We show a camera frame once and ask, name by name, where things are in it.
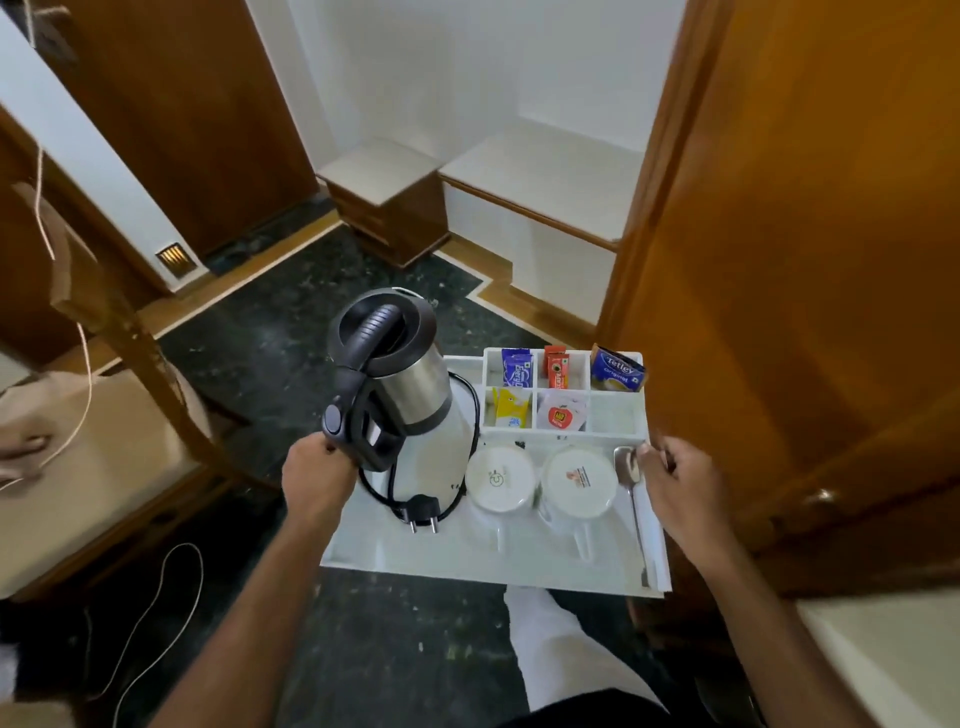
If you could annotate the person's left hand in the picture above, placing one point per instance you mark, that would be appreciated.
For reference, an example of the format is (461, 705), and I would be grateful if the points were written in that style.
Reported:
(319, 480)

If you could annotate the person's right hand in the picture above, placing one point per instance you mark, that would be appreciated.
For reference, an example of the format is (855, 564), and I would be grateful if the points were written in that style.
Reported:
(690, 502)

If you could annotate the silver metal spoon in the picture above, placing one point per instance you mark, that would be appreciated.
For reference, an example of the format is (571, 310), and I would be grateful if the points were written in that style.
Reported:
(625, 465)

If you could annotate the white cup red-print lid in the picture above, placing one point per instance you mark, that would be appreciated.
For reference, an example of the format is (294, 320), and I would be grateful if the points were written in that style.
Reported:
(579, 481)

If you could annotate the black and steel electric kettle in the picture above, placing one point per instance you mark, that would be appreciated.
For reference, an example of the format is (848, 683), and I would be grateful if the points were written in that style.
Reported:
(420, 390)

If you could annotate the blue and tan tea bag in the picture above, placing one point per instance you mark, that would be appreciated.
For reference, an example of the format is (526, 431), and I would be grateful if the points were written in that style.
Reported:
(619, 369)

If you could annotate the white compartment tray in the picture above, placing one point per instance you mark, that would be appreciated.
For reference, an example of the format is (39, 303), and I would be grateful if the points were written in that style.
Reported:
(450, 559)

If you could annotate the white red sachets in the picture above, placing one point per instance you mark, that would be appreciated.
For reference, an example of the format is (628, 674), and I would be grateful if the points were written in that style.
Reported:
(561, 414)

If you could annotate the white cup grey-print lid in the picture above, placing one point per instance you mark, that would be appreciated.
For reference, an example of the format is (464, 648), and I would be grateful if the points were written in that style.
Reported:
(501, 480)

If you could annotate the orange red sachets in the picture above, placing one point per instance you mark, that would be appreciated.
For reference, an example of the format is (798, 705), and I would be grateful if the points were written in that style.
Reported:
(565, 367)
(551, 369)

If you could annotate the yellow sachet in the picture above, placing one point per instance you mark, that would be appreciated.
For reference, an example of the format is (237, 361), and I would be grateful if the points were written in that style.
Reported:
(511, 409)

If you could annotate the blue sachet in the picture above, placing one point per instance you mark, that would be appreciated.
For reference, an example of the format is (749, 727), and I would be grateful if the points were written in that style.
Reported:
(517, 369)

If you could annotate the person's right forearm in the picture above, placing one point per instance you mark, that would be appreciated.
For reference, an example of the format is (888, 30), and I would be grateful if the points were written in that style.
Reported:
(780, 645)

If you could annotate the person's left forearm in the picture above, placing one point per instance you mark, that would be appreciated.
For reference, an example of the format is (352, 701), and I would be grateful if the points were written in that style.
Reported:
(247, 630)

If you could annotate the person's white trousers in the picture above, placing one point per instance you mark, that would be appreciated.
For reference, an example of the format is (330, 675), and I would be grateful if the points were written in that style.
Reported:
(570, 652)

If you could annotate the metal door knob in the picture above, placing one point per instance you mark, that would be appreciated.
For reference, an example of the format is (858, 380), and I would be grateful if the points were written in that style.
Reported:
(821, 499)

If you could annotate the floor night light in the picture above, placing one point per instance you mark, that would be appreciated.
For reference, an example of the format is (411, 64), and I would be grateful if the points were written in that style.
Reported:
(175, 260)

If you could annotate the wooden chair beige cushion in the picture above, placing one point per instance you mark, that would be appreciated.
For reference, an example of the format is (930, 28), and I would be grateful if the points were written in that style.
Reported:
(112, 315)

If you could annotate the brown wooden wardrobe door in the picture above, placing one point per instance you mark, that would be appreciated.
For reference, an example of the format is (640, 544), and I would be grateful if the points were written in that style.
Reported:
(810, 262)

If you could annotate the wooden bedside cabinet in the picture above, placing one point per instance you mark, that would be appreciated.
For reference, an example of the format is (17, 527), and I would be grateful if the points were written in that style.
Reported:
(382, 202)

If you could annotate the white low bench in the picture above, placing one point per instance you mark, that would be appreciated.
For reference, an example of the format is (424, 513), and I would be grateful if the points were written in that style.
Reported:
(547, 195)

